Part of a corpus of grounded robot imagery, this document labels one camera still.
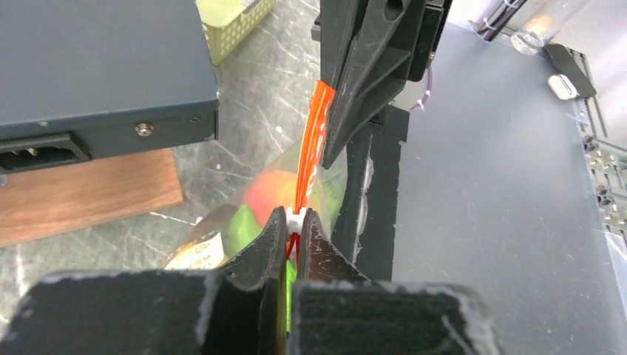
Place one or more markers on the orange fruit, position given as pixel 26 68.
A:
pixel 269 190

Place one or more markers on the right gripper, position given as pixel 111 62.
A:
pixel 369 50

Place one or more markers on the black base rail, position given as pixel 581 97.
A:
pixel 365 230

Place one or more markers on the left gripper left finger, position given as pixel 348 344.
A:
pixel 239 308

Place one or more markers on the dark grey network switch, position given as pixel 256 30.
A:
pixel 86 80

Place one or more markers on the wooden base board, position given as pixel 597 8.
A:
pixel 66 198

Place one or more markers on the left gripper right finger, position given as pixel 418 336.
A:
pixel 335 309

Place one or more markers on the light green plastic basket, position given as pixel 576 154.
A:
pixel 227 22

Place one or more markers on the clear zip top bag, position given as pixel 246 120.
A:
pixel 317 188

